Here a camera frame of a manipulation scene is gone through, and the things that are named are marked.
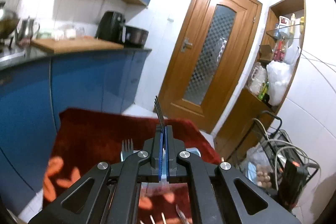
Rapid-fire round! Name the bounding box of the steel kettle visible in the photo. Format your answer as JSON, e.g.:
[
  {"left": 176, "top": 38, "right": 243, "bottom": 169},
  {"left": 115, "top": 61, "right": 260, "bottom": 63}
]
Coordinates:
[{"left": 15, "top": 17, "right": 41, "bottom": 47}]

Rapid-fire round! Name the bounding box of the black wire rack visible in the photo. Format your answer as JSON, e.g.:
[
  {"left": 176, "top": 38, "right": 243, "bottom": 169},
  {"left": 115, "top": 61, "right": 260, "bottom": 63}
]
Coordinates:
[{"left": 236, "top": 110, "right": 321, "bottom": 212}]

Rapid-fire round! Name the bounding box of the grey fork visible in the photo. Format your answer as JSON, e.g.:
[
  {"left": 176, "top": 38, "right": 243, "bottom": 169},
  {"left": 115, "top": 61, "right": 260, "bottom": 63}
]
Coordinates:
[{"left": 154, "top": 96, "right": 165, "bottom": 134}]

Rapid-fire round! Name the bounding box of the dark rice cooker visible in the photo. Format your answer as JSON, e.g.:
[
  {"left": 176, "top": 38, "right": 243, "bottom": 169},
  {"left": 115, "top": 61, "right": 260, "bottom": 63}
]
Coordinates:
[{"left": 125, "top": 26, "right": 149, "bottom": 48}]

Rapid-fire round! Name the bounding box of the blue base kitchen cabinet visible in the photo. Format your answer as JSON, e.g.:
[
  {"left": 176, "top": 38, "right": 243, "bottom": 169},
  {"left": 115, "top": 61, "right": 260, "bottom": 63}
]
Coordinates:
[{"left": 1, "top": 48, "right": 149, "bottom": 214}]

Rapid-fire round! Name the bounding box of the light blue utensil box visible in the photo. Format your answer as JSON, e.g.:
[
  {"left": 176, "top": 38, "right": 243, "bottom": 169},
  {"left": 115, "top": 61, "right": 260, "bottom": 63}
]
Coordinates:
[{"left": 120, "top": 147, "right": 202, "bottom": 161}]

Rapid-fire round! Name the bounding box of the wooden door with glass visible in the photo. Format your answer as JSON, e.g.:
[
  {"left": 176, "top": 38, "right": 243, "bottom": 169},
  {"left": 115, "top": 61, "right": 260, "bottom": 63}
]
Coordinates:
[{"left": 158, "top": 0, "right": 262, "bottom": 134}]

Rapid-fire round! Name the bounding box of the wooden corner shelf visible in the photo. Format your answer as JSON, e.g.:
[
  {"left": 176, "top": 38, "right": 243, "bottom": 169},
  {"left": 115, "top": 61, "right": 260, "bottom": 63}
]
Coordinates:
[{"left": 215, "top": 0, "right": 306, "bottom": 162}]

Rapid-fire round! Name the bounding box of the black air fryer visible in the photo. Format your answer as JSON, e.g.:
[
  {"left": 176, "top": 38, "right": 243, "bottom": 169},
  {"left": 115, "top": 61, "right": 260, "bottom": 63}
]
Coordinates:
[{"left": 95, "top": 11, "right": 125, "bottom": 44}]

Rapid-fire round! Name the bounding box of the wooden cutting board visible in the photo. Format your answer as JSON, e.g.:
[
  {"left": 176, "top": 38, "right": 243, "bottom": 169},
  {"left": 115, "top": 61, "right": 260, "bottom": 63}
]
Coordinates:
[{"left": 31, "top": 38, "right": 123, "bottom": 53}]

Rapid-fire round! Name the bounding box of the white plastic bag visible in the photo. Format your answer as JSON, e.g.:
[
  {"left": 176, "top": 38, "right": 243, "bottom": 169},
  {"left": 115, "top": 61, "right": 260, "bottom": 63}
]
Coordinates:
[{"left": 266, "top": 60, "right": 292, "bottom": 106}]

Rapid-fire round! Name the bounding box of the wok with steel lid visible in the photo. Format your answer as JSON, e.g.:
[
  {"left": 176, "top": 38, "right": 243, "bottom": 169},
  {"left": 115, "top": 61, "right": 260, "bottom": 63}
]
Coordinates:
[{"left": 0, "top": 2, "right": 19, "bottom": 39}]

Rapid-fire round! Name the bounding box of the silver fork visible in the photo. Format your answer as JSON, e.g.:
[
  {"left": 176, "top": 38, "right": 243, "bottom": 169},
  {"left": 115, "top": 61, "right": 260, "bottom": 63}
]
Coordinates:
[{"left": 120, "top": 139, "right": 134, "bottom": 161}]

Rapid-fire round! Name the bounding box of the egg carton in bag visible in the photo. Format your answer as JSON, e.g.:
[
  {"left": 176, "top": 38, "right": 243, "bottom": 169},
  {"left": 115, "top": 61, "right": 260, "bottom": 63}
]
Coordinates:
[{"left": 245, "top": 146, "right": 272, "bottom": 189}]

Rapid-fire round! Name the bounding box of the red floral plush blanket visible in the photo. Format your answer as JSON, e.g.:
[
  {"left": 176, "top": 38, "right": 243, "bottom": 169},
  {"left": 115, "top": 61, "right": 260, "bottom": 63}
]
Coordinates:
[{"left": 41, "top": 107, "right": 222, "bottom": 224}]

